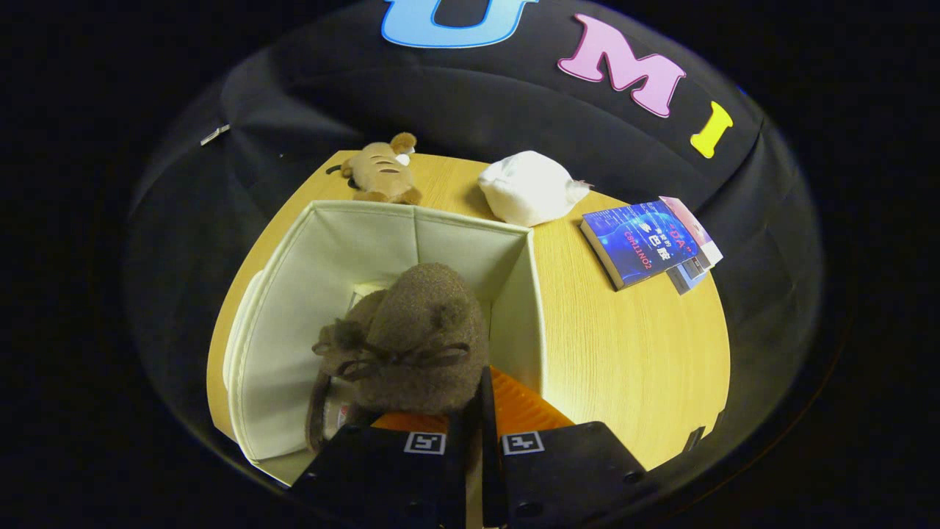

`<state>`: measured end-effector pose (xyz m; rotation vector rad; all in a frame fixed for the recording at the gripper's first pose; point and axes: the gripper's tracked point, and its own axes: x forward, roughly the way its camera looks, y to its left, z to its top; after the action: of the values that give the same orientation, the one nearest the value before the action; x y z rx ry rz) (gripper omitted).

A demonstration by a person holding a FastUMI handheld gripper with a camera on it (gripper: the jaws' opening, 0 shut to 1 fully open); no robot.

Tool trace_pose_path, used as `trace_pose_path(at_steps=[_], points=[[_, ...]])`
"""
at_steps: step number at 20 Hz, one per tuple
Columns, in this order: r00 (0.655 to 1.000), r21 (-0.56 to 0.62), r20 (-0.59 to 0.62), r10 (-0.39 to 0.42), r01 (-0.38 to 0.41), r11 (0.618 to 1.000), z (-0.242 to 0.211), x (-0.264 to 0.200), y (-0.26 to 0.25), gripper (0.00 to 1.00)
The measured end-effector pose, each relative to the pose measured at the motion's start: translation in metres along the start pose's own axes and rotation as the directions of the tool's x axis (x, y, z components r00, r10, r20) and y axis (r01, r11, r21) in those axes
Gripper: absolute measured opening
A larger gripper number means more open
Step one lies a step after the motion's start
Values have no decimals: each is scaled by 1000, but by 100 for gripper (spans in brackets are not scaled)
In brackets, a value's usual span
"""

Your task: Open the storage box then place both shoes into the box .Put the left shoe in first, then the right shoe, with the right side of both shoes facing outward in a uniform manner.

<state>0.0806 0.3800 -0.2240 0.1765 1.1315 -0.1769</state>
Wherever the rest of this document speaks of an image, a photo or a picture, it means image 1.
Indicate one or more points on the blue book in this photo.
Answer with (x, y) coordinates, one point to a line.
(639, 242)

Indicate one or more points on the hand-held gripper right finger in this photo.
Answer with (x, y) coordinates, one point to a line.
(487, 426)

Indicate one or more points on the grey fabric storage box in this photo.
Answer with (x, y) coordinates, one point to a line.
(330, 242)

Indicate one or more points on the brown striped plush toy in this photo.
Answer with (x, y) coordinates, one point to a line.
(382, 173)

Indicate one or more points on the brown fluffy shoe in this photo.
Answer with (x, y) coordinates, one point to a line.
(418, 323)
(316, 419)

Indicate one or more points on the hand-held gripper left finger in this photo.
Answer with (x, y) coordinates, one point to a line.
(382, 477)

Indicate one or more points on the white plush toy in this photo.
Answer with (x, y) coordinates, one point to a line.
(529, 187)

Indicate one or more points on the pink book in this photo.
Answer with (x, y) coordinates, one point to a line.
(698, 235)

